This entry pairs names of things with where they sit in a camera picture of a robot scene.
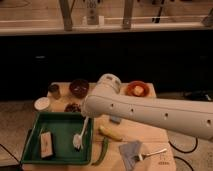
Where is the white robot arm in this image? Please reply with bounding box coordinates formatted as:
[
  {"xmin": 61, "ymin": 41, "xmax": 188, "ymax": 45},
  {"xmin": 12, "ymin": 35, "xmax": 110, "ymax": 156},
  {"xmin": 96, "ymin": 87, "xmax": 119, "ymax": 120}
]
[{"xmin": 81, "ymin": 74, "xmax": 213, "ymax": 142}]

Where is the dark maroon bowl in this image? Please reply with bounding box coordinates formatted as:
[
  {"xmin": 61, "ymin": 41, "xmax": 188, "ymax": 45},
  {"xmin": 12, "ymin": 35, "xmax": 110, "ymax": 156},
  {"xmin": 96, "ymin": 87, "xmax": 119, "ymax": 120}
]
[{"xmin": 69, "ymin": 79, "xmax": 89, "ymax": 98}]

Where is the blue sponge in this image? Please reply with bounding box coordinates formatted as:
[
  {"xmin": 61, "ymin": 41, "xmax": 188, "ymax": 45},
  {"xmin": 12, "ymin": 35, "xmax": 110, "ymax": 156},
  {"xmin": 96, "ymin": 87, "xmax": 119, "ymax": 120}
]
[{"xmin": 109, "ymin": 116, "xmax": 121, "ymax": 124}]

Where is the white block with red print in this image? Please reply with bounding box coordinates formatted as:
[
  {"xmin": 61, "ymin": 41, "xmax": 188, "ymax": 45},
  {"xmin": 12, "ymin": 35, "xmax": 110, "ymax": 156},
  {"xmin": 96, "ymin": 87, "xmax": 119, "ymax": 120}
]
[{"xmin": 40, "ymin": 132, "xmax": 53, "ymax": 158}]

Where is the silver fork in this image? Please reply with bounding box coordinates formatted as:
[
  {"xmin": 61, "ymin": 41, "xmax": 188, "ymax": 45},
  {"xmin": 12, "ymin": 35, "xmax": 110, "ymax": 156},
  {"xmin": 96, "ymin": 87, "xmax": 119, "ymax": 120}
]
[{"xmin": 133, "ymin": 148, "xmax": 167, "ymax": 162}]

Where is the orange bowl with food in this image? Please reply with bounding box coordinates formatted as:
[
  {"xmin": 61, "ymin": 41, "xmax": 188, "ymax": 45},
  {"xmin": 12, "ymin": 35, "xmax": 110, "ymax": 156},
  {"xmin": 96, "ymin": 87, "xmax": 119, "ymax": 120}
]
[{"xmin": 125, "ymin": 81, "xmax": 150, "ymax": 97}]

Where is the green chili pepper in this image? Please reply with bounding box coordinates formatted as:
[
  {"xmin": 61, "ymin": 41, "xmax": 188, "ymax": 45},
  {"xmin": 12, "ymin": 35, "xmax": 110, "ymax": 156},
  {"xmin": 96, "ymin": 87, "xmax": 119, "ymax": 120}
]
[{"xmin": 91, "ymin": 137, "xmax": 109, "ymax": 166}]

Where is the brown textured food piece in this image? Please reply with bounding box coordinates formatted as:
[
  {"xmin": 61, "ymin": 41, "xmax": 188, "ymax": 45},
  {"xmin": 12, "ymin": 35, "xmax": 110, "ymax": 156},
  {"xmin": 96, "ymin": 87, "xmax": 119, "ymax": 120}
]
[{"xmin": 65, "ymin": 103, "xmax": 81, "ymax": 112}]

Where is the grey blue cloth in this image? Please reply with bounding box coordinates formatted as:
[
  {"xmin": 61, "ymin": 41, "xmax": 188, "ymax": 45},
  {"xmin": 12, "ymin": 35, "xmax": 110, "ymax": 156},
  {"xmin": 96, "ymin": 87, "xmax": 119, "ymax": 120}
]
[{"xmin": 119, "ymin": 140, "xmax": 142, "ymax": 171}]

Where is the green plastic tray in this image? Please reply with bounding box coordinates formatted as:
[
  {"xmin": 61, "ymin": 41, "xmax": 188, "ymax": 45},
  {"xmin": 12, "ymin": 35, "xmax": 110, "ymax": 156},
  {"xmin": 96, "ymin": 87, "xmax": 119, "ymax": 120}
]
[{"xmin": 21, "ymin": 112, "xmax": 94, "ymax": 165}]

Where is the white round container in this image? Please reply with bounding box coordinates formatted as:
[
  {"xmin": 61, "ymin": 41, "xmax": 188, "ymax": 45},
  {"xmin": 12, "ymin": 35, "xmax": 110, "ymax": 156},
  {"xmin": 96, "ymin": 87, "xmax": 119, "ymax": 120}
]
[{"xmin": 34, "ymin": 97, "xmax": 50, "ymax": 111}]

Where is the black cable on floor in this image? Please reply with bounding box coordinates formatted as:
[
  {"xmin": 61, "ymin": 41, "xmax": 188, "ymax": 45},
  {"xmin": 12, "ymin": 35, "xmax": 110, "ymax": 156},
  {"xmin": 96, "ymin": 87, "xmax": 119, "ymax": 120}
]
[{"xmin": 167, "ymin": 131, "xmax": 200, "ymax": 171}]

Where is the white dish brush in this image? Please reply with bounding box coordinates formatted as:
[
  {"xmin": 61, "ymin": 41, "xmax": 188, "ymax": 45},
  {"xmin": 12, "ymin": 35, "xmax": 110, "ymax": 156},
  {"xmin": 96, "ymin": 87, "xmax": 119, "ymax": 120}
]
[{"xmin": 73, "ymin": 117, "xmax": 89, "ymax": 150}]

